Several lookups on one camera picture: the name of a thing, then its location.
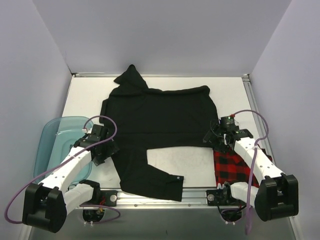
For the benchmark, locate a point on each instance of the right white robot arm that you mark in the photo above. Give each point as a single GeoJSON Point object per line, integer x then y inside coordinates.
{"type": "Point", "coordinates": [277, 194]}

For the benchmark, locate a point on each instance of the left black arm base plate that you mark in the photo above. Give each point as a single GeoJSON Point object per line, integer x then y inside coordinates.
{"type": "Point", "coordinates": [106, 198]}

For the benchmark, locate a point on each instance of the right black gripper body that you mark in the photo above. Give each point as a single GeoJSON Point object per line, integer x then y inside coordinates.
{"type": "Point", "coordinates": [215, 136]}

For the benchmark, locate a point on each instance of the back aluminium table rail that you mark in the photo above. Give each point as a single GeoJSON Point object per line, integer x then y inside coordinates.
{"type": "Point", "coordinates": [145, 75]}

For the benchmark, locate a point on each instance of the black long sleeve shirt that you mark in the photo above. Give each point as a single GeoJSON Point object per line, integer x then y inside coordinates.
{"type": "Point", "coordinates": [145, 118]}

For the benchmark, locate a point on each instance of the red black plaid shirt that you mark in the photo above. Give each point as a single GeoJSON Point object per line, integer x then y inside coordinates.
{"type": "Point", "coordinates": [229, 166]}

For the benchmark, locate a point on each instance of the translucent blue plastic bin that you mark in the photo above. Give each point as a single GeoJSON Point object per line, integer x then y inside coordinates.
{"type": "Point", "coordinates": [57, 138]}

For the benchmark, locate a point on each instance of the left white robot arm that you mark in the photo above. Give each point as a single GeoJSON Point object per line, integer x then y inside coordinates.
{"type": "Point", "coordinates": [48, 203]}

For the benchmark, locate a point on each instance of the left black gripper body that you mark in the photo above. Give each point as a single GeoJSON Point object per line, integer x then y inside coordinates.
{"type": "Point", "coordinates": [104, 152]}

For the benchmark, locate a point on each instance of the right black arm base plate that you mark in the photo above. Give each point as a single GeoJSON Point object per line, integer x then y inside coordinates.
{"type": "Point", "coordinates": [221, 196]}

